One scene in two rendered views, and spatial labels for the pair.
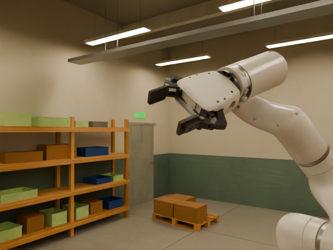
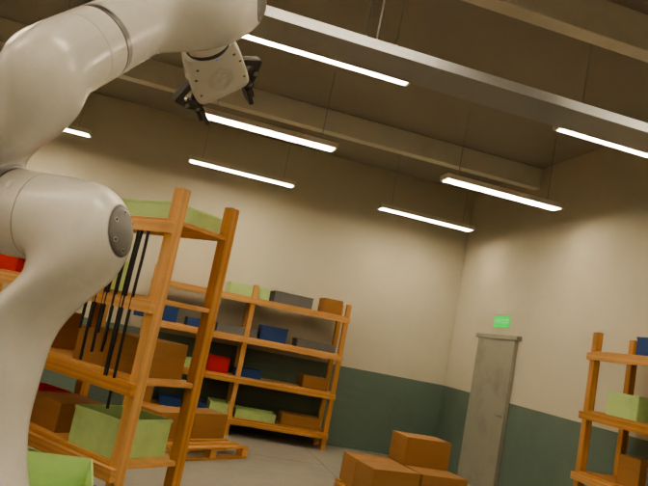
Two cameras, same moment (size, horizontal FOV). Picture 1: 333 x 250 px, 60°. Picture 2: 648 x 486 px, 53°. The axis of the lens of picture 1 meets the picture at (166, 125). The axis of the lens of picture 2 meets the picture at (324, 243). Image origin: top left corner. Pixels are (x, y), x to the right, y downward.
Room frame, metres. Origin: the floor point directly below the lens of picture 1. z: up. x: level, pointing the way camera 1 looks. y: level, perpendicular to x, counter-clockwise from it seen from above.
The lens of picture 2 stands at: (1.48, -0.72, 1.60)
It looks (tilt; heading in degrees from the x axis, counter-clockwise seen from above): 8 degrees up; 132
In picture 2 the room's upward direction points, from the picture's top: 11 degrees clockwise
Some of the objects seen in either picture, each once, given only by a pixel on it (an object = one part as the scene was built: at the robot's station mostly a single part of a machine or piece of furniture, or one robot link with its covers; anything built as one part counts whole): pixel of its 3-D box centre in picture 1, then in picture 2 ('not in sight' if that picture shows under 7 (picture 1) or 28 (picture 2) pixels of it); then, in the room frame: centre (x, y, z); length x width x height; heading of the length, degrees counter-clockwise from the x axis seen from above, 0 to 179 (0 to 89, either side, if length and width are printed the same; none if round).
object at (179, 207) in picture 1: (185, 210); not in sight; (6.27, -0.40, 0.22); 1.20 x 0.81 x 0.44; 50
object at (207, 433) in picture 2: not in sight; (193, 432); (-4.77, 4.60, 0.22); 1.20 x 0.80 x 0.44; 95
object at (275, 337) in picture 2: not in sight; (234, 355); (-5.87, 6.03, 1.12); 3.16 x 0.54 x 2.24; 55
